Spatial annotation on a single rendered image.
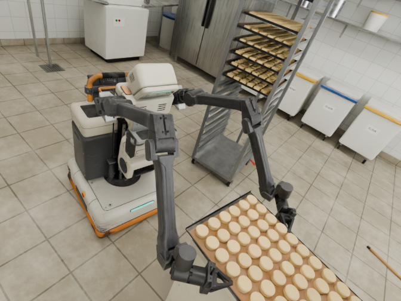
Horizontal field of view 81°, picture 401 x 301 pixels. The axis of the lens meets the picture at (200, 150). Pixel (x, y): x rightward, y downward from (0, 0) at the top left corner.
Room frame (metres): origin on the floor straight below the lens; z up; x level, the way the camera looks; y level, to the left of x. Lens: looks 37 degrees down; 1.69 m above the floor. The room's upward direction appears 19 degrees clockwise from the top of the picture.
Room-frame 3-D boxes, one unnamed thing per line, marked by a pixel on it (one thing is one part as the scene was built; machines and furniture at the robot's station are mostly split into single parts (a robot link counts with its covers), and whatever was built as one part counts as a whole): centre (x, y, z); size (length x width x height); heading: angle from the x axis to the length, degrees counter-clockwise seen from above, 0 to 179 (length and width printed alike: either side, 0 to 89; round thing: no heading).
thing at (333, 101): (3.81, -1.77, 0.39); 0.64 x 0.54 x 0.77; 151
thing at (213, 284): (0.39, -0.20, 0.89); 0.09 x 0.07 x 0.07; 96
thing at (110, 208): (1.25, 0.52, 0.16); 0.67 x 0.64 x 0.25; 51
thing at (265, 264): (0.49, -0.36, 0.91); 0.05 x 0.05 x 0.02
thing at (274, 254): (0.54, -0.40, 0.91); 0.05 x 0.05 x 0.02
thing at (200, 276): (0.38, -0.13, 0.90); 0.07 x 0.07 x 0.10; 6
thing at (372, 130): (3.50, -2.34, 0.39); 0.64 x 0.54 x 0.77; 149
